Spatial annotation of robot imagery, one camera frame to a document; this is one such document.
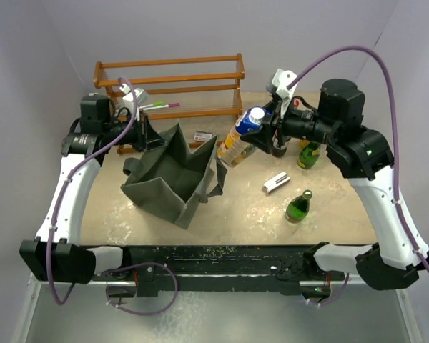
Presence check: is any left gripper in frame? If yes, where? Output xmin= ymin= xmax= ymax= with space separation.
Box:
xmin=103 ymin=111 xmax=168 ymax=152

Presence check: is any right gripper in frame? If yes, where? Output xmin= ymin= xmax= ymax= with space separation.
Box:
xmin=241 ymin=94 xmax=340 ymax=152

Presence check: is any blue juice carton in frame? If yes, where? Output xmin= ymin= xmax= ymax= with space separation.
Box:
xmin=217 ymin=106 xmax=269 ymax=169

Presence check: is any green canvas bag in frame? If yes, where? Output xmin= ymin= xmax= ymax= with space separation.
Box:
xmin=121 ymin=124 xmax=227 ymax=229

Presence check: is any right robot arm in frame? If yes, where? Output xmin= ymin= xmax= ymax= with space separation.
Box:
xmin=242 ymin=79 xmax=429 ymax=290

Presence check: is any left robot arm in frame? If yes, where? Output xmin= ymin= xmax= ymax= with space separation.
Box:
xmin=19 ymin=89 xmax=164 ymax=284

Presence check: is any magenta capped marker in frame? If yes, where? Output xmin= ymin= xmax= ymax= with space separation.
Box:
xmin=143 ymin=103 xmax=180 ymax=111

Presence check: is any orange soda plastic bottle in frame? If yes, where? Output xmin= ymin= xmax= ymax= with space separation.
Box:
xmin=300 ymin=140 xmax=310 ymax=149

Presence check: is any red white small box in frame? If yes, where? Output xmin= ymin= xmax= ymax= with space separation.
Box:
xmin=194 ymin=131 xmax=213 ymax=142

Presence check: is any green glass bottle rear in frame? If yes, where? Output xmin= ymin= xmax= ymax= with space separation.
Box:
xmin=297 ymin=142 xmax=322 ymax=169

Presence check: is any green glass bottle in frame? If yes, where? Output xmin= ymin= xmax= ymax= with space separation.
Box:
xmin=285 ymin=189 xmax=313 ymax=223
xmin=297 ymin=142 xmax=322 ymax=169

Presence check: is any white stapler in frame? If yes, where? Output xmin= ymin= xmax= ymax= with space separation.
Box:
xmin=262 ymin=171 xmax=290 ymax=194

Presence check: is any wooden shelf rack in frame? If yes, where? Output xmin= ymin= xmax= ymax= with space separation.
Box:
xmin=93 ymin=54 xmax=245 ymax=148

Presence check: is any green glass bottle front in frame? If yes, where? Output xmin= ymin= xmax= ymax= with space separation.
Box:
xmin=285 ymin=189 xmax=313 ymax=223

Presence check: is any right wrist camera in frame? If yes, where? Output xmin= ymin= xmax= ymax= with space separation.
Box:
xmin=265 ymin=69 xmax=297 ymax=100

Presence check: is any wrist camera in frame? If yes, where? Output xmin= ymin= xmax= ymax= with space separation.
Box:
xmin=119 ymin=84 xmax=149 ymax=114
xmin=265 ymin=69 xmax=297 ymax=100

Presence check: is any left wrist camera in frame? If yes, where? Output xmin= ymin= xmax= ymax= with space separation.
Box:
xmin=119 ymin=84 xmax=149 ymax=114

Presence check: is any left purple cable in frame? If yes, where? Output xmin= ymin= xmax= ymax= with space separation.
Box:
xmin=44 ymin=77 xmax=139 ymax=307

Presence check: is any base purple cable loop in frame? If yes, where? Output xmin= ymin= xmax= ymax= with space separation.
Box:
xmin=105 ymin=262 xmax=179 ymax=317

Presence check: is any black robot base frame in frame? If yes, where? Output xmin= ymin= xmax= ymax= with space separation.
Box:
xmin=93 ymin=245 xmax=345 ymax=297

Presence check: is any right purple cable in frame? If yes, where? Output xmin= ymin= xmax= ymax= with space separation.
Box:
xmin=289 ymin=45 xmax=429 ymax=279

